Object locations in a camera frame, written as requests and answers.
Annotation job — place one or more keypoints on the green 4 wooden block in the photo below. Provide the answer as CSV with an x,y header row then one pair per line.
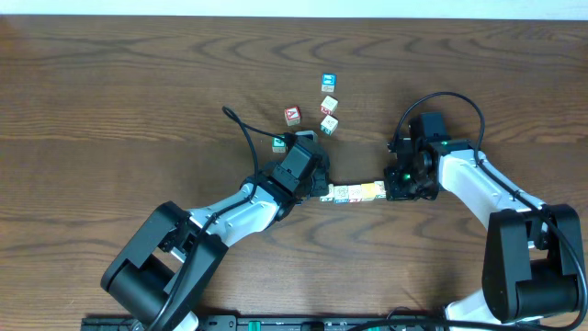
x,y
279,145

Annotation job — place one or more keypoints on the red A wooden block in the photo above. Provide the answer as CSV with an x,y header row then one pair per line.
x,y
292,116

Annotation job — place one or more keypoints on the red sided wooden block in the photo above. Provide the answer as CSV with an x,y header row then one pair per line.
x,y
355,193

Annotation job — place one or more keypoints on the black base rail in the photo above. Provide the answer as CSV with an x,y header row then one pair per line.
x,y
227,322

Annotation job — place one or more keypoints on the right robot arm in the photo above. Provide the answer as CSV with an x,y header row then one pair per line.
x,y
533,262

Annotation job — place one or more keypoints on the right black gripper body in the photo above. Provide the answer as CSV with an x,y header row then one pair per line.
x,y
405,184

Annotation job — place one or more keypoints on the green circle wooden block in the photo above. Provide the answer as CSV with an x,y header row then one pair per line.
x,y
329,196

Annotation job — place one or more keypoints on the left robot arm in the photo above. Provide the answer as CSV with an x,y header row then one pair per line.
x,y
160,274

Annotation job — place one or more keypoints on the red M wooden block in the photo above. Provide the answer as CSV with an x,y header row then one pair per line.
x,y
329,105

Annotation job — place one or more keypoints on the green J wooden block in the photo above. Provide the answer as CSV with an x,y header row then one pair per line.
x,y
329,124

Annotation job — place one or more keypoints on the yellow top wooden block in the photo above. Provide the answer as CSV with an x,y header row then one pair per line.
x,y
368,191

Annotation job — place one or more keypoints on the blue top wooden block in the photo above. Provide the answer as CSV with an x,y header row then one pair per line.
x,y
328,83

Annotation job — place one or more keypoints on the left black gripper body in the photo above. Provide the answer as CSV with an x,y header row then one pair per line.
x,y
319,182

